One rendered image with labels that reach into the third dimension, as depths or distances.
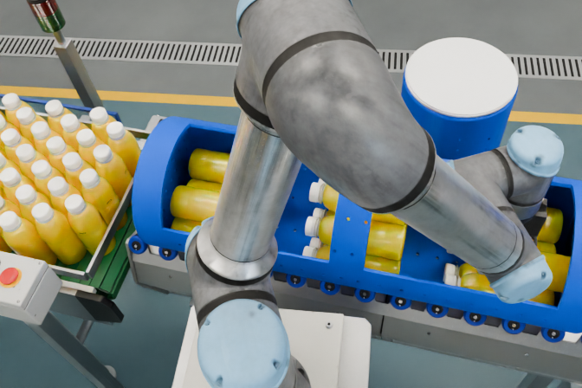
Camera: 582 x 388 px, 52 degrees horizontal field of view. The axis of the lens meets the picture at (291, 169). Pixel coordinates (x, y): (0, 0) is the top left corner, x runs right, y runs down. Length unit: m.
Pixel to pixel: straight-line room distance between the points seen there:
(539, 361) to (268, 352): 0.75
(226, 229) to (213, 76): 2.36
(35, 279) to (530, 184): 0.93
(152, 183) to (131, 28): 2.38
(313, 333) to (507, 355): 0.51
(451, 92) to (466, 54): 0.14
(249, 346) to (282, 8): 0.43
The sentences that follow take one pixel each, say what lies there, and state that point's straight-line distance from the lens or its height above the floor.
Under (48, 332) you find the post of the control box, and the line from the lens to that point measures 1.56.
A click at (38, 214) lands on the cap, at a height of 1.09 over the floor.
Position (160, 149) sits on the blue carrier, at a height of 1.23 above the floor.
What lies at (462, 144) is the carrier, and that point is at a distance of 1.57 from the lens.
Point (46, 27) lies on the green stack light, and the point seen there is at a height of 1.18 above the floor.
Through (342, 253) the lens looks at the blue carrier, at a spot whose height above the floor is 1.16.
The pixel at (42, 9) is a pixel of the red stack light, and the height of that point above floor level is 1.23.
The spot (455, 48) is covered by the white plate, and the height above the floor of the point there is 1.04.
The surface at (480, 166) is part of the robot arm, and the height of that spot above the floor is 1.45.
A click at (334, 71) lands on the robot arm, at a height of 1.79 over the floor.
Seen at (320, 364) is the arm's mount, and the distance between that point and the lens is 1.01.
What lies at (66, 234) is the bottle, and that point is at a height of 1.01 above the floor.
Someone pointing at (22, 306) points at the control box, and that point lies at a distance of 1.29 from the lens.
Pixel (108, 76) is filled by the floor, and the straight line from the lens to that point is 3.27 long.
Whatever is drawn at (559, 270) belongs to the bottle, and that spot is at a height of 1.14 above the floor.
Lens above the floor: 2.14
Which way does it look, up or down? 54 degrees down
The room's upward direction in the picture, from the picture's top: 7 degrees counter-clockwise
